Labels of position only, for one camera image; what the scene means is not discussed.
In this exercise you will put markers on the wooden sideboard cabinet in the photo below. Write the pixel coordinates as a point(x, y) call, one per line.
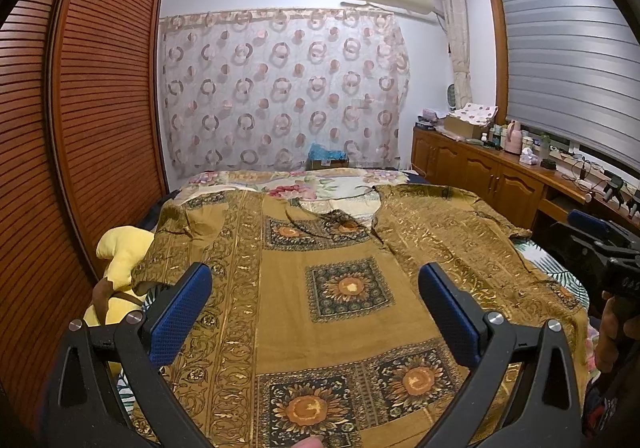
point(522, 194)

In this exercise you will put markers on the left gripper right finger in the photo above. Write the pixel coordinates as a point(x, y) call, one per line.
point(543, 409)

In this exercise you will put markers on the floral leaf bed cover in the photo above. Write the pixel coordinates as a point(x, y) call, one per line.
point(305, 187)

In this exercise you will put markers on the cardboard box with floral cloth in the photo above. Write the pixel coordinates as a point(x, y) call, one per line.
point(470, 121)

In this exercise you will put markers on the pink circle patterned curtain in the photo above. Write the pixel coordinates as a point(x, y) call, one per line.
point(257, 89)

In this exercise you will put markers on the grey window blind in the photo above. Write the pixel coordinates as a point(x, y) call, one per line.
point(573, 69)

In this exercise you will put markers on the gold brown patterned garment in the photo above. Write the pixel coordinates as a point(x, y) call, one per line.
point(315, 325)

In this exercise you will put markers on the pink kettle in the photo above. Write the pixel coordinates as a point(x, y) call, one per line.
point(513, 138)

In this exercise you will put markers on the blue item on box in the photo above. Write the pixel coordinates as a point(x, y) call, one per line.
point(320, 158)

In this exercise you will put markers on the brown louvered wardrobe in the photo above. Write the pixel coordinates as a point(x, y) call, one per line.
point(80, 154)

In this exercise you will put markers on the right hand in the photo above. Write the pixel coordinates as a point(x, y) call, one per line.
point(612, 327)

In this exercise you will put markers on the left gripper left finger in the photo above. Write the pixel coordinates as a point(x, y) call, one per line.
point(84, 408)

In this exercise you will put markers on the yellow plush toy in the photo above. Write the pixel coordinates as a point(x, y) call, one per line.
point(115, 295)

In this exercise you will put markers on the beige tied window curtain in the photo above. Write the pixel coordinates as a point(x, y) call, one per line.
point(457, 30)

